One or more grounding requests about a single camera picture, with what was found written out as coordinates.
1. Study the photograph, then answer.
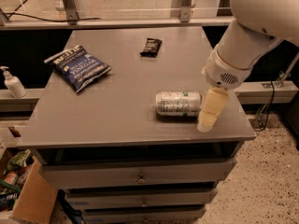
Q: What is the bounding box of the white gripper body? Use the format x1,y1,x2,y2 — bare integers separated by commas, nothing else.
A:
202,49,251,90

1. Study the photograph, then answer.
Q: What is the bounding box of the cardboard box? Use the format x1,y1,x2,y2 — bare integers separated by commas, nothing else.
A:
0,157,58,224

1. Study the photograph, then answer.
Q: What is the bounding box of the grey drawer cabinet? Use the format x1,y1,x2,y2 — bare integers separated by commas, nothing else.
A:
19,27,255,224

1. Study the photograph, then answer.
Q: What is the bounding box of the blue vinegar chips bag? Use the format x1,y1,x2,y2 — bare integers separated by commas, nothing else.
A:
44,45,111,93

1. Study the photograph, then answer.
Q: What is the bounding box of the green snack bag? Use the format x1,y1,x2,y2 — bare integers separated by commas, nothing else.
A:
7,149,31,171

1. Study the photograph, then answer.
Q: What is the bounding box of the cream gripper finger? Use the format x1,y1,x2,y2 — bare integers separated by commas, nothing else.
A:
197,87,229,133

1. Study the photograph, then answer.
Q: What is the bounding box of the dark snack bar wrapper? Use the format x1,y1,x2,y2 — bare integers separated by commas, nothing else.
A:
140,38,162,58

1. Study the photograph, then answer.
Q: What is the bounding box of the black cable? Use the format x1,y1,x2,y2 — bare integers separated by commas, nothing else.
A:
4,0,102,23

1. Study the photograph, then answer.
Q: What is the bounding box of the white pump bottle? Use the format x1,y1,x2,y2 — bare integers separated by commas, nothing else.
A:
0,66,26,98

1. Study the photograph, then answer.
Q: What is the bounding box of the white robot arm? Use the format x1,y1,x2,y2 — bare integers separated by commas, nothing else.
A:
197,0,299,132

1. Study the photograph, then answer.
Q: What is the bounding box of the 7up soda can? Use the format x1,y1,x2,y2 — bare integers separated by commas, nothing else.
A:
156,91,202,117

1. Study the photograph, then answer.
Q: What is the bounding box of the metal window frame rail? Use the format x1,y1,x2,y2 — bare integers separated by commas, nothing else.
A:
0,16,233,31

